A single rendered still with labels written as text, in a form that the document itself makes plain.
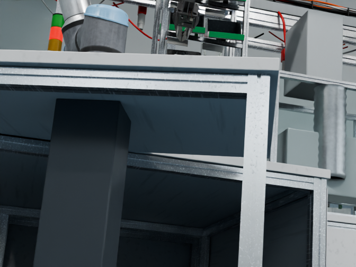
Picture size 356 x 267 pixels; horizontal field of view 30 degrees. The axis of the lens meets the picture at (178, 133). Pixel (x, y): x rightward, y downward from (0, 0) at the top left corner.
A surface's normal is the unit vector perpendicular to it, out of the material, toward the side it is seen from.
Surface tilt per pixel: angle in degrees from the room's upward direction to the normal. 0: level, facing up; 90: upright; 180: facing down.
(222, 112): 180
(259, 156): 90
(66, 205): 90
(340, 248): 90
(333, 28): 90
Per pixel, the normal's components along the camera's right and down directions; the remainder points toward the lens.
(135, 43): -0.11, -0.29
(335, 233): 0.24, -0.25
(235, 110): -0.07, 0.96
